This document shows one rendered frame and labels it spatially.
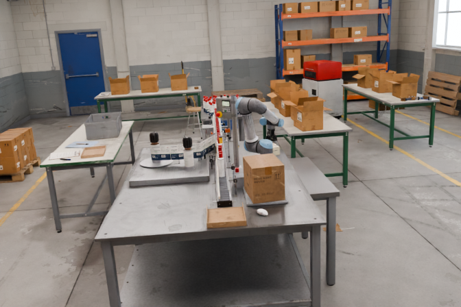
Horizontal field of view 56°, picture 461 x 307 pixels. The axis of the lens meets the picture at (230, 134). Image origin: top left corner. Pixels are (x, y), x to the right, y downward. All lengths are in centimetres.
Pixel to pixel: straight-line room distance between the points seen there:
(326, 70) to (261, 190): 628
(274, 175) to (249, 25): 857
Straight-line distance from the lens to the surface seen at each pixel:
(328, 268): 371
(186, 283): 347
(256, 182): 307
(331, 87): 925
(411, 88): 758
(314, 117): 536
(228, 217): 298
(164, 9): 1132
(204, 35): 1131
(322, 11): 1096
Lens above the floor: 212
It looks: 15 degrees down
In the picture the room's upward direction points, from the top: 3 degrees counter-clockwise
